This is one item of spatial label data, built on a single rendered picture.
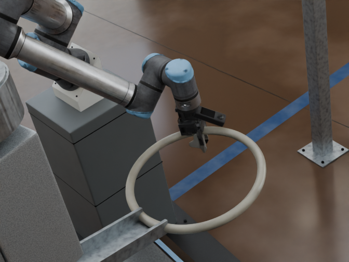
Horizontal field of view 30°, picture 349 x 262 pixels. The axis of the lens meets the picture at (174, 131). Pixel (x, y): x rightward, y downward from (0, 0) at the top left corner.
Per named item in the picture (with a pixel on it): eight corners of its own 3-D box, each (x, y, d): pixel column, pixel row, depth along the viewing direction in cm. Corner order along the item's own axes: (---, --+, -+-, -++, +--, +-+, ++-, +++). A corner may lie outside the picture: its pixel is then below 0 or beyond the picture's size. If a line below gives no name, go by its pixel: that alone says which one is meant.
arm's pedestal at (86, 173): (62, 232, 349) (9, 102, 299) (134, 182, 371) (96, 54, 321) (115, 280, 315) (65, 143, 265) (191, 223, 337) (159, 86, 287)
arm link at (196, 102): (200, 84, 230) (196, 102, 223) (203, 95, 233) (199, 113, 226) (175, 87, 233) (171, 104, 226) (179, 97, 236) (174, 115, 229)
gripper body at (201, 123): (185, 123, 243) (177, 98, 235) (207, 121, 240) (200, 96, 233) (181, 137, 237) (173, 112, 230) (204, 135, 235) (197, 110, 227)
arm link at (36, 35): (41, 73, 284) (8, 60, 271) (57, 38, 283) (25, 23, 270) (58, 84, 274) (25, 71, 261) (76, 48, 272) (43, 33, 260)
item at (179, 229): (209, 259, 196) (206, 252, 194) (98, 203, 226) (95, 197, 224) (295, 155, 220) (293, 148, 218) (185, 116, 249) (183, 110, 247)
